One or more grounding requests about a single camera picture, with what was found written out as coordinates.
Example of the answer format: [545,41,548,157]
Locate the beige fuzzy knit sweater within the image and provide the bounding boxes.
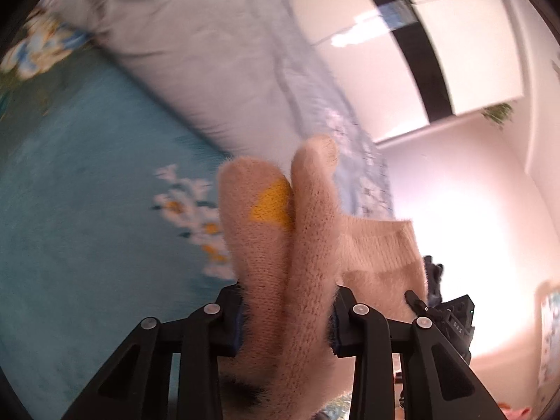
[218,135,427,419]

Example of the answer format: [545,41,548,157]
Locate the teal floral bed sheet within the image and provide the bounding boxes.
[1,10,233,419]

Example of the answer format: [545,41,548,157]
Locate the white black-striped wardrobe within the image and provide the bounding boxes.
[292,0,524,142]

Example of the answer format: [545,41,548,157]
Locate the light blue floral duvet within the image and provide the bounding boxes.
[41,0,393,220]

